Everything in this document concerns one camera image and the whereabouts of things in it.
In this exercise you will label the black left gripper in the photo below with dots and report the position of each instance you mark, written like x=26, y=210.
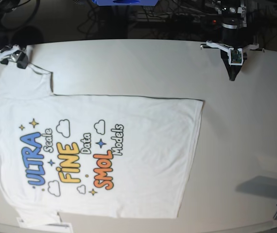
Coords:
x=236, y=35

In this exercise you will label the white paper label sheet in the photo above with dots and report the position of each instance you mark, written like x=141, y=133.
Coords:
x=52, y=228

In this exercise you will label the white printed T-shirt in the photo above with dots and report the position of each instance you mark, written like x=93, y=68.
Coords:
x=111, y=156

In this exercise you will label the blue box at top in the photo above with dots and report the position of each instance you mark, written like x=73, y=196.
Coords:
x=125, y=2

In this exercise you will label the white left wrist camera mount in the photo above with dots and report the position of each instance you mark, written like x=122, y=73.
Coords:
x=236, y=56

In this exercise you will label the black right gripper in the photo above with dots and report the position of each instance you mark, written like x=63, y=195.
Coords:
x=22, y=61

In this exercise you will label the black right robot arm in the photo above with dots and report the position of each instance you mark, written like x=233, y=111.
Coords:
x=8, y=6

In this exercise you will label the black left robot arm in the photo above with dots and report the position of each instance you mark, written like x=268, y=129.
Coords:
x=233, y=11

